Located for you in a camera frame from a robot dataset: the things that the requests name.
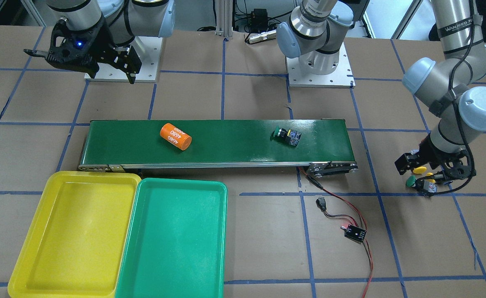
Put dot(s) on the green conveyor belt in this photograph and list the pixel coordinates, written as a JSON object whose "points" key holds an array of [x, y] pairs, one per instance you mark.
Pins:
{"points": [[118, 145]]}

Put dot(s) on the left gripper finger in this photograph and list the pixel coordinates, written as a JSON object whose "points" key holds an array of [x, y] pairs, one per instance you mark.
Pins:
{"points": [[407, 162]]}

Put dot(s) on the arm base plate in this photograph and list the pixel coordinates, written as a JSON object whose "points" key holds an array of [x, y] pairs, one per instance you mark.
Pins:
{"points": [[317, 69], [141, 58]]}

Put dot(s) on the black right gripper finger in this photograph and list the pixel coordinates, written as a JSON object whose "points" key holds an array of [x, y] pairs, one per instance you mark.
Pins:
{"points": [[36, 53], [127, 60]]}

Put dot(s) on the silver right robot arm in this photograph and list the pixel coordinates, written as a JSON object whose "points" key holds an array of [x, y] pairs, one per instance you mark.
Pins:
{"points": [[126, 19]]}

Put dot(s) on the green plastic tray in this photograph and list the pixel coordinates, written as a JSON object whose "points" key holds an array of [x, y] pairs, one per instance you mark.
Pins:
{"points": [[176, 240]]}

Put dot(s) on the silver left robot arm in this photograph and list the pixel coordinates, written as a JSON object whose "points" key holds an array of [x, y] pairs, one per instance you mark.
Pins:
{"points": [[315, 32]]}

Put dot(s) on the black motor speed module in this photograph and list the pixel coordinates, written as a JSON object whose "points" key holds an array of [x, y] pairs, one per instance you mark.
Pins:
{"points": [[354, 233]]}

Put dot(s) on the aluminium frame post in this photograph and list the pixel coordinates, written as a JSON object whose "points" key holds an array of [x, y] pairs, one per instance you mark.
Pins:
{"points": [[224, 18]]}

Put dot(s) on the yellow plastic tray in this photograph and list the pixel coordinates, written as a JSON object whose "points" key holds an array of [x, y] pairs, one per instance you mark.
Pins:
{"points": [[76, 239]]}

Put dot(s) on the yellow push button switch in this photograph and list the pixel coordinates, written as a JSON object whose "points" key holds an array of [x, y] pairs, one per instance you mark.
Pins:
{"points": [[419, 170]]}

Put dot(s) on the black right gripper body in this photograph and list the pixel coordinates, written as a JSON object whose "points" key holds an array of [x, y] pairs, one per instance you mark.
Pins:
{"points": [[105, 44]]}

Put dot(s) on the green push button switch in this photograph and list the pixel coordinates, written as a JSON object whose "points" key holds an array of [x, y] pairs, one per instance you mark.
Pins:
{"points": [[290, 137]]}

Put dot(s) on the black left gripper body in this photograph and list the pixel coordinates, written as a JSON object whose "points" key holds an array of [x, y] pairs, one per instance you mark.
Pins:
{"points": [[427, 152]]}

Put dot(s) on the orange cylinder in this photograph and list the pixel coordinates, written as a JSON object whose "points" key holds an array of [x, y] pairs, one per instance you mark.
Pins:
{"points": [[175, 136]]}

